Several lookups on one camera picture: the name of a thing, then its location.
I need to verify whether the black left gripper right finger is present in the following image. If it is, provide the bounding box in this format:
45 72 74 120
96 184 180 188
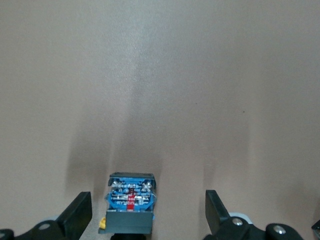
203 190 305 240

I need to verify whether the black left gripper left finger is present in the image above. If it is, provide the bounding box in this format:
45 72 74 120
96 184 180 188
0 191 93 240

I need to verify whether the green cap push button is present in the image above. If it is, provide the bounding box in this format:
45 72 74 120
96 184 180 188
98 171 158 240

